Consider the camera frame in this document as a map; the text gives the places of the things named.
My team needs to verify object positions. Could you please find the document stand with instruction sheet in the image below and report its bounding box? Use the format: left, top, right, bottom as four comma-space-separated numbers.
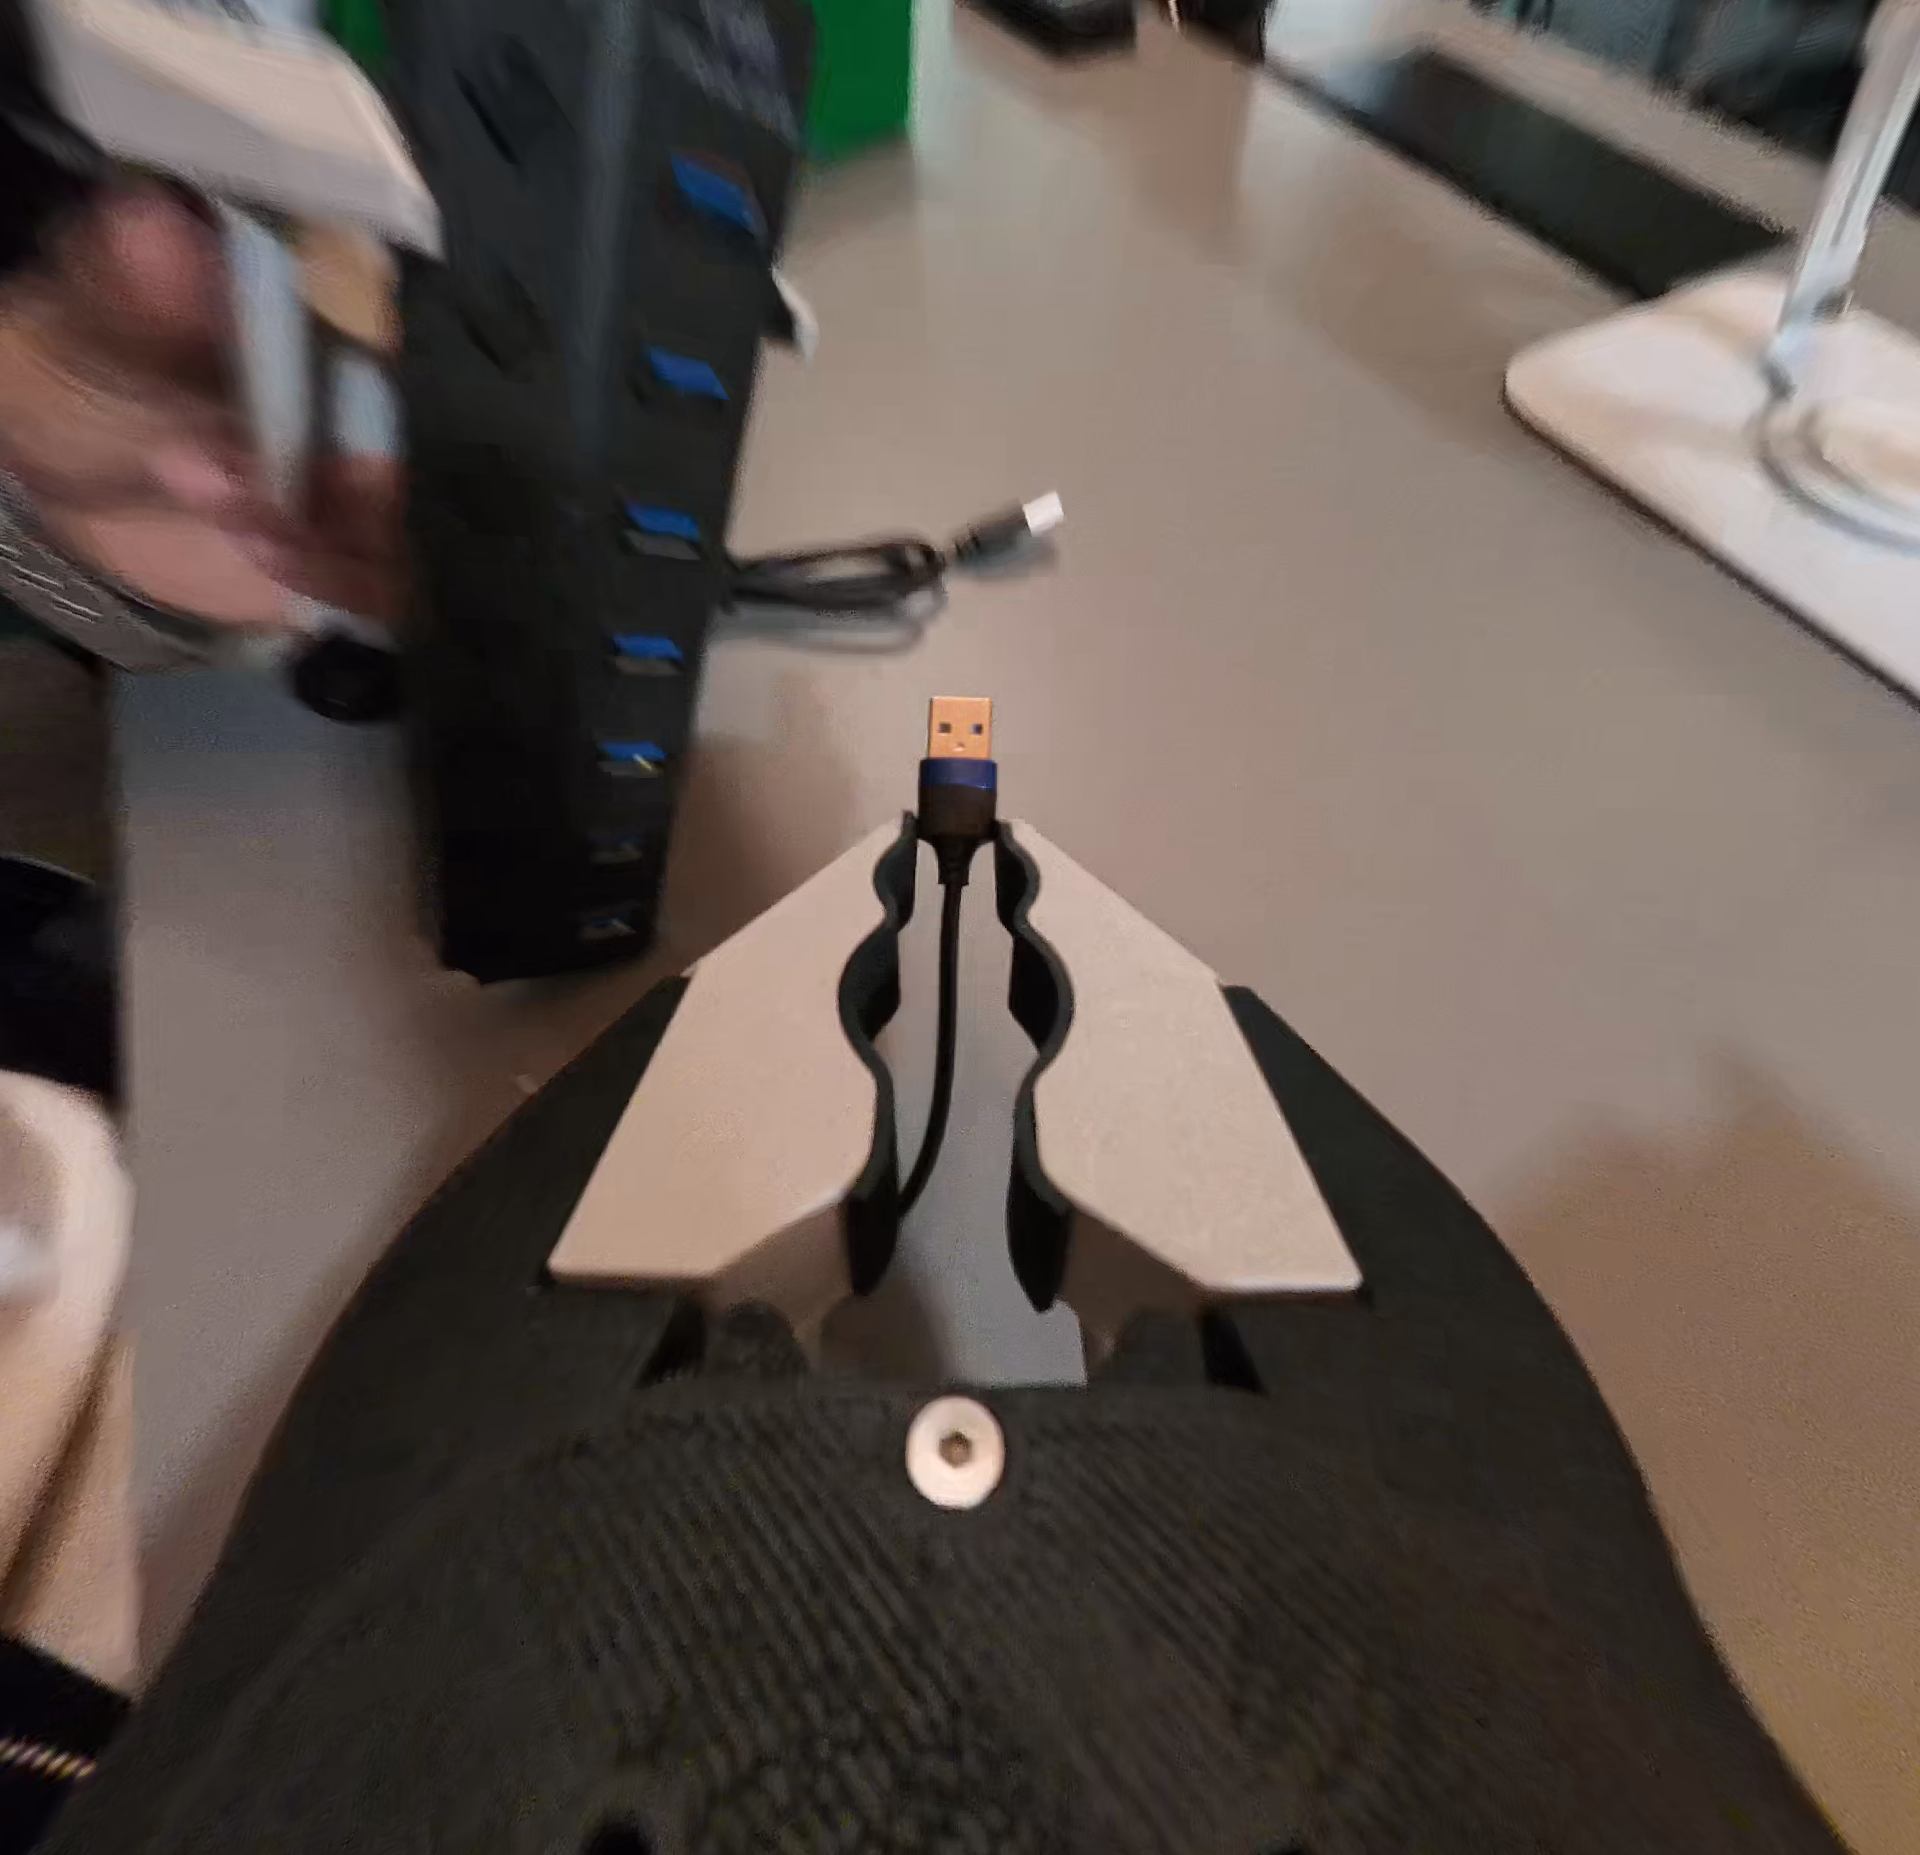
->
1504, 0, 1920, 702

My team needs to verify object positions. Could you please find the blue plug USB cable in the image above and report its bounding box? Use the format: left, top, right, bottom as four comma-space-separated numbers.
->
896, 696, 1003, 1214

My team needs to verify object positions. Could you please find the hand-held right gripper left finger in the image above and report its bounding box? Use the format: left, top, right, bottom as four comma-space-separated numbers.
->
547, 818, 921, 1350

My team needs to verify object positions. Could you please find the black USB hub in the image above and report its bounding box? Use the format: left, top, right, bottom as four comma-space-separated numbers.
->
397, 0, 820, 982

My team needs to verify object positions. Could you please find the black round desk grommet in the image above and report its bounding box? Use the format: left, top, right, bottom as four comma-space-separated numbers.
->
291, 631, 403, 724

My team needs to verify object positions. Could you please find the silver wrist watch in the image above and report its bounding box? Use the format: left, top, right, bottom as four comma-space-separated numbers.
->
0, 474, 158, 672

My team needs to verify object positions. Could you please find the grey desk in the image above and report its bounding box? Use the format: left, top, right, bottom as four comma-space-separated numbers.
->
105, 0, 1920, 1855

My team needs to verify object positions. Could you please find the green plastic bin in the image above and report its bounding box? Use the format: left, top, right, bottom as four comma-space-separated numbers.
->
735, 0, 918, 162

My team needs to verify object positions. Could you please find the person's left hand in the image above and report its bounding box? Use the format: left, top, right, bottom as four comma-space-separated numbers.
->
0, 190, 410, 643

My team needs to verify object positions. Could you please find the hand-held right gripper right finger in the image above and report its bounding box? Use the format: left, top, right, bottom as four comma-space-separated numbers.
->
991, 819, 1362, 1357

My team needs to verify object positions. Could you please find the black desk cable cover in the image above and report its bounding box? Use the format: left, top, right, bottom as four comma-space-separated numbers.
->
1319, 47, 1786, 296

